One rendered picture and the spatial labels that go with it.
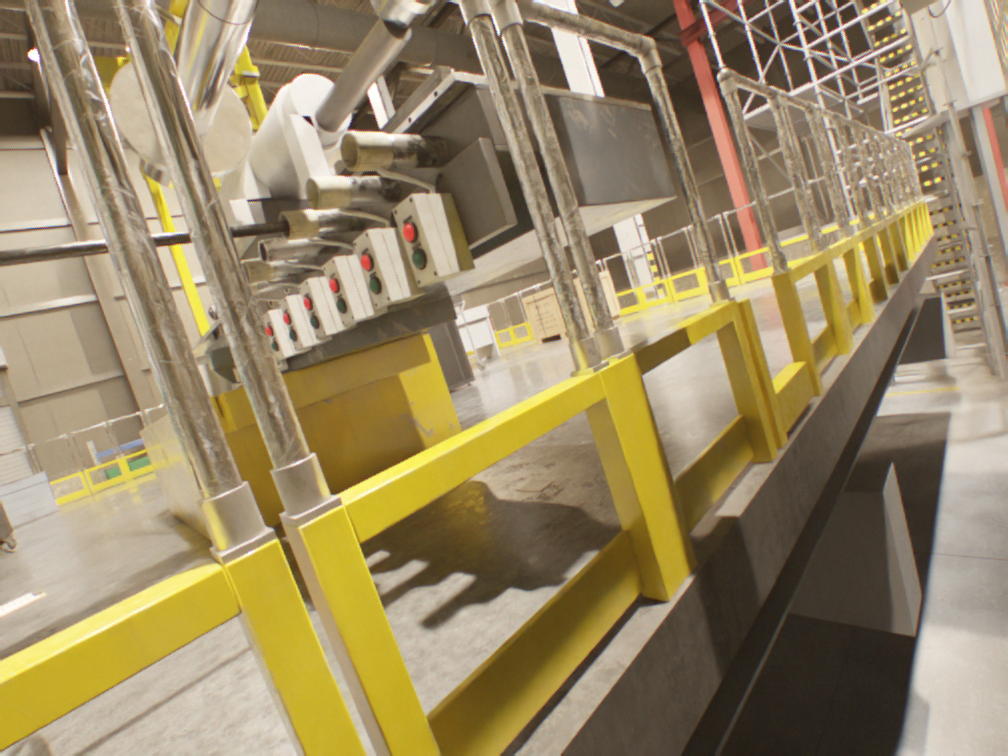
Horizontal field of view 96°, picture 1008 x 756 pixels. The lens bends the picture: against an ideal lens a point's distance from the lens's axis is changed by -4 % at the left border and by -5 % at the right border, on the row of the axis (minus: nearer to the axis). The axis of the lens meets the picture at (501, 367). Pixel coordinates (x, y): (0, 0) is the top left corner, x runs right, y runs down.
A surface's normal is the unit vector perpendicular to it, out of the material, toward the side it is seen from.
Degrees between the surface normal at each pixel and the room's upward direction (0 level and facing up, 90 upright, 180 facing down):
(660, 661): 90
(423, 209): 90
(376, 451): 90
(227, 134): 90
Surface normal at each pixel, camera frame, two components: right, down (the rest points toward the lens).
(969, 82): -0.32, 0.18
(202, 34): -0.22, 0.90
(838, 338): -0.69, 0.29
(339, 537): 0.66, -0.15
